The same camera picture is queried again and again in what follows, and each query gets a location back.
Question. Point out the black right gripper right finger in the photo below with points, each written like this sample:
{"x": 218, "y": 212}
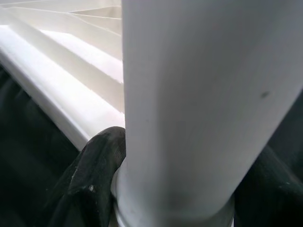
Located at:
{"x": 272, "y": 194}

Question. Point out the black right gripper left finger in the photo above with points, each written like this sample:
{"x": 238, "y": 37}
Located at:
{"x": 90, "y": 184}

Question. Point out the white plastic table leg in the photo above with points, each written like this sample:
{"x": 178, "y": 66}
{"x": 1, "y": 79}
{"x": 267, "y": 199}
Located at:
{"x": 201, "y": 94}

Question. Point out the black cloth table cover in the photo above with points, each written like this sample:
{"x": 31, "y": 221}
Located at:
{"x": 28, "y": 153}

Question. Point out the white plastic children table top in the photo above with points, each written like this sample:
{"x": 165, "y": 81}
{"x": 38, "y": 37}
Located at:
{"x": 59, "y": 71}

